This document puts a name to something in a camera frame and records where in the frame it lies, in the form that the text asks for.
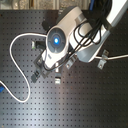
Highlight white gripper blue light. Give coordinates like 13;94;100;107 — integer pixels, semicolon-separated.
31;25;70;82

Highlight white cable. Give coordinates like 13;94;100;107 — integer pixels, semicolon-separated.
0;32;128;103

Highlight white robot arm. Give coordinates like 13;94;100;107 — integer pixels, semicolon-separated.
31;0;128;82

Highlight black perforated board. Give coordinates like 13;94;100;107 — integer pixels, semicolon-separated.
0;10;128;128

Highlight metal cable clip lower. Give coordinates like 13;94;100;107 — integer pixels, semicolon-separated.
55;72;61;85

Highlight metal cable clip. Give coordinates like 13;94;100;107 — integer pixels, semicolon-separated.
97;50;109;70
31;41;39;49
66;55;77;69
55;72;61;85

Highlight metal cable clip middle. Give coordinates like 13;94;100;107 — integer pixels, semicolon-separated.
66;55;77;69

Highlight metal cable clip left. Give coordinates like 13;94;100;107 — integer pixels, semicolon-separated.
31;41;39;49

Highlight blue cable connector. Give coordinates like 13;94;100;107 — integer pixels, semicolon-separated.
0;84;4;93

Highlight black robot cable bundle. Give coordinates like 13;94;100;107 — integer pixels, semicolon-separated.
68;0;114;54

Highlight metal cable clip right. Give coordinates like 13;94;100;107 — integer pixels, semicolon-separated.
97;50;109;70

